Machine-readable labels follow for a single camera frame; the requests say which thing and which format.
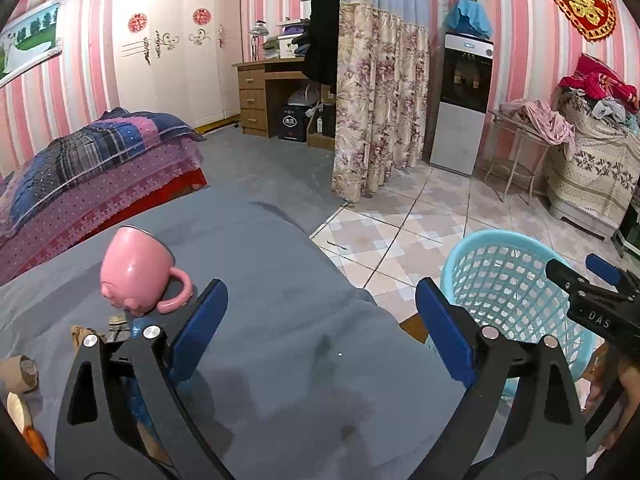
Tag white round lid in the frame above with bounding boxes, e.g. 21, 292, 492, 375
7, 392, 35, 435

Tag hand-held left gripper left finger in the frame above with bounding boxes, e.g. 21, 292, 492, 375
54, 278, 236, 480

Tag patchwork quilt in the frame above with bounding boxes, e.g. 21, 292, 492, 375
0, 107, 206, 238

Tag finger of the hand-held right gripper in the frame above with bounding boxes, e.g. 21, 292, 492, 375
586, 254, 640, 302
546, 258, 622, 302

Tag black hanging coat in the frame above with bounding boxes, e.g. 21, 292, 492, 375
304, 0, 341, 88

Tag water dispenser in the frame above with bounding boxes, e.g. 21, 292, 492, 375
429, 32, 495, 176

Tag blue plastic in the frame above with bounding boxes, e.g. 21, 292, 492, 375
124, 372, 147, 428

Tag bed with purple dotted skirt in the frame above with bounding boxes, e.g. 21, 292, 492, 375
0, 107, 208, 286

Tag cardboard roll tube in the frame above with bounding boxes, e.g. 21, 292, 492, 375
0, 355, 40, 395

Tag blue cloth cover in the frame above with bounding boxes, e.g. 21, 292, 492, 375
445, 0, 493, 38

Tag person's right hand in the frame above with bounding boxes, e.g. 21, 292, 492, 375
586, 349, 633, 454

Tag lace covered cabinet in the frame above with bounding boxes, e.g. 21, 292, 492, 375
544, 92, 640, 241

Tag orange plastic bag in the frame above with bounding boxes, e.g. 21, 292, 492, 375
24, 426, 50, 462

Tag metal rack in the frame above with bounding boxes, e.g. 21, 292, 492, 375
482, 109, 556, 203

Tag black box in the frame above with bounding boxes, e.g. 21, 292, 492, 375
278, 105, 308, 143

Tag wooden desk with drawers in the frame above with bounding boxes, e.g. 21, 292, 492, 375
232, 57, 337, 151

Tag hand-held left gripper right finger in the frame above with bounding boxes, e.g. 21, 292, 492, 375
415, 277, 587, 480

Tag framed wedding photo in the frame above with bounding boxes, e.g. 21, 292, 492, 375
0, 0, 68, 88

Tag pink clothes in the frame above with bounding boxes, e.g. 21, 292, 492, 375
499, 99, 577, 161

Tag pink pig mug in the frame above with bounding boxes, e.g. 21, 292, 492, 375
100, 226, 195, 317

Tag turquoise plastic basket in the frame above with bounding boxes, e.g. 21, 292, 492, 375
425, 230, 601, 401

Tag desk lamp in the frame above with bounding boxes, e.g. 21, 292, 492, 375
248, 20, 268, 62

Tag red clothes pile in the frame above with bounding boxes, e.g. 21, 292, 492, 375
559, 54, 640, 116

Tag white wardrobe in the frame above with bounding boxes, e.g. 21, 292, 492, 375
111, 0, 242, 131

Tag white box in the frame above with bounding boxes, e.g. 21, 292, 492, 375
272, 35, 301, 59

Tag brown paper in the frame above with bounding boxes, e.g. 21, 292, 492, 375
70, 325, 99, 348

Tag floral and blue curtain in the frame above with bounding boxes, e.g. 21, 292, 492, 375
331, 0, 431, 203

